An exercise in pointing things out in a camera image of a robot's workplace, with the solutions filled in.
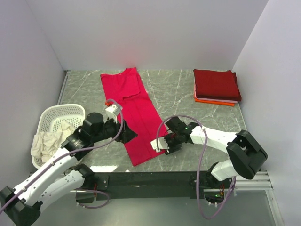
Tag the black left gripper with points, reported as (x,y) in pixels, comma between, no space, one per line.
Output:
(122,132)

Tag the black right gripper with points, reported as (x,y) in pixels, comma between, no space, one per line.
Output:
(169,143)

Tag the hot pink t-shirt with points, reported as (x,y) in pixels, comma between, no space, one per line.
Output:
(138,110)

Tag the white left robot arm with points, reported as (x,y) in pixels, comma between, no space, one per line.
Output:
(24,203)

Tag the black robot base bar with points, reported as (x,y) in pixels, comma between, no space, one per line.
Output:
(121,185)

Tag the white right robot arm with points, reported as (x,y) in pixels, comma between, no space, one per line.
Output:
(245,155)

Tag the dark red folded t-shirt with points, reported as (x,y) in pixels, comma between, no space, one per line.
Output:
(216,84)

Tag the orange folded t-shirt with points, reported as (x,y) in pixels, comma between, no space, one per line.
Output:
(215,102)

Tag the maroon folded t-shirt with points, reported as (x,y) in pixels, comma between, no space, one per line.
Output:
(239,98)

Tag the white plastic laundry basket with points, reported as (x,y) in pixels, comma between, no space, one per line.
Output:
(55,125)

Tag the cream cloth in basket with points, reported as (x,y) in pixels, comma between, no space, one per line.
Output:
(45,144)

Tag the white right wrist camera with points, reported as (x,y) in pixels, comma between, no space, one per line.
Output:
(159,144)

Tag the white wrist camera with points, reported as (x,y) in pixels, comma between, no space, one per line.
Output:
(112,110)
(159,144)

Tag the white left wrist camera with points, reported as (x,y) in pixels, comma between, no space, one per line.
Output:
(112,110)

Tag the aluminium frame rail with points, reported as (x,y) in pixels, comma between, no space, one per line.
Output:
(217,195)

